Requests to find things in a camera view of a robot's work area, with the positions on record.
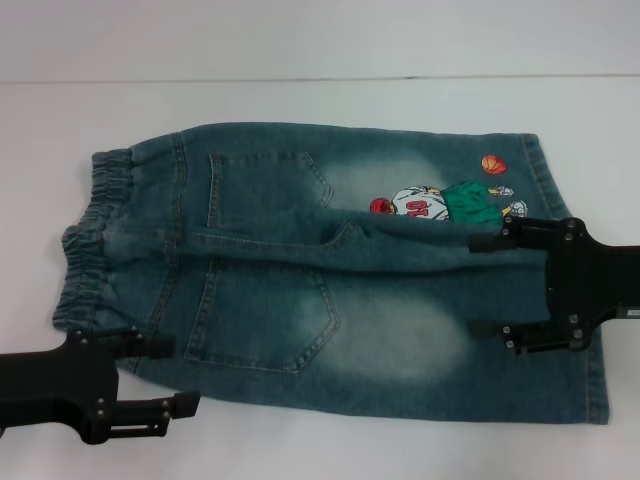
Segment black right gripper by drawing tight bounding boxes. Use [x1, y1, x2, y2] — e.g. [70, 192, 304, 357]
[467, 215, 640, 357]

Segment blue denim shorts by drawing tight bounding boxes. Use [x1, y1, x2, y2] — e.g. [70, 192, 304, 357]
[49, 121, 614, 427]

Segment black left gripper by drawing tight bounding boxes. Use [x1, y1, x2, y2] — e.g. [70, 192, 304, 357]
[0, 327, 201, 446]

